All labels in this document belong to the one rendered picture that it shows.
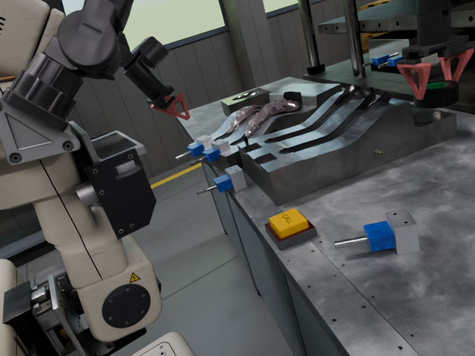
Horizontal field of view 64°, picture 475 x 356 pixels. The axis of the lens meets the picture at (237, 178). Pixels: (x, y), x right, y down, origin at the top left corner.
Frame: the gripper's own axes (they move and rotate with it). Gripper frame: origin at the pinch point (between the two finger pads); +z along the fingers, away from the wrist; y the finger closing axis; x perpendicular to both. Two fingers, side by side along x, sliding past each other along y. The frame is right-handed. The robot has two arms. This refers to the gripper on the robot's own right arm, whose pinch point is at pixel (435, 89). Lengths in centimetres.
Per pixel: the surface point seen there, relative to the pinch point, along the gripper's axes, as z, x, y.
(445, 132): 15.9, 10.8, 13.7
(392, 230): 14.9, -14.9, -25.1
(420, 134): 14.2, 11.4, 6.6
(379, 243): 16.5, -14.6, -27.5
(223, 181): 16, 31, -40
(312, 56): 9, 136, 53
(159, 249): 102, 163, -62
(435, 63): 13, 61, 62
